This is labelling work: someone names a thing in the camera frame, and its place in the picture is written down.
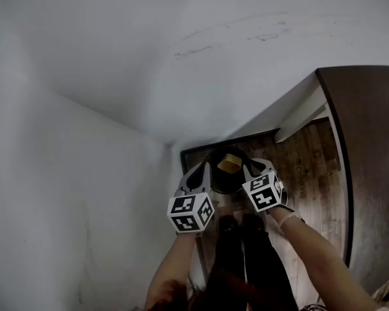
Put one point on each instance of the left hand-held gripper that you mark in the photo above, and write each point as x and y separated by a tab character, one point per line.
189	211

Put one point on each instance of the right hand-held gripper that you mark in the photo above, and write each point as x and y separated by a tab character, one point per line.
262	193

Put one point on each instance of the black waste bin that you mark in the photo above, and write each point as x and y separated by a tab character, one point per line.
222	182

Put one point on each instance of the yellow plastic tray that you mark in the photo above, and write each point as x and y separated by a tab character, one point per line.
228	164

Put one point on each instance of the person's left forearm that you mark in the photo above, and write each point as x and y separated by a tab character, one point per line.
172	271

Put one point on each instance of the person's right forearm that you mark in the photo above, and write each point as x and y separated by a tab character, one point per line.
317	264

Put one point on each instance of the person's right black shoe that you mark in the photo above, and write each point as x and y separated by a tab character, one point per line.
253	223

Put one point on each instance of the person's black shoe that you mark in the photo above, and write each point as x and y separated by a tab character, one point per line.
228	227
253	223

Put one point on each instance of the person's left black shoe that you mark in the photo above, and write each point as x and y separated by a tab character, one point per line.
228	227

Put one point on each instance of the person's left leg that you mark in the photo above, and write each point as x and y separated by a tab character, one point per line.
228	261

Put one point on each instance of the person's leg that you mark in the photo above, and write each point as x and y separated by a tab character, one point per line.
228	261
266	271

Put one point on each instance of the person's right leg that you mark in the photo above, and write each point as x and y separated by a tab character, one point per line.
266	271

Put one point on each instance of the dark wooden table white legs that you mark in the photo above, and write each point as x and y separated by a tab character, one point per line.
376	141

